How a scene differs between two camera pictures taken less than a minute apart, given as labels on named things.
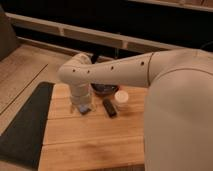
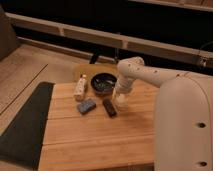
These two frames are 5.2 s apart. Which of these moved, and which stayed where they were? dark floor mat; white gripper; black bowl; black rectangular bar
Moved: white gripper
Stayed: black bowl; dark floor mat; black rectangular bar
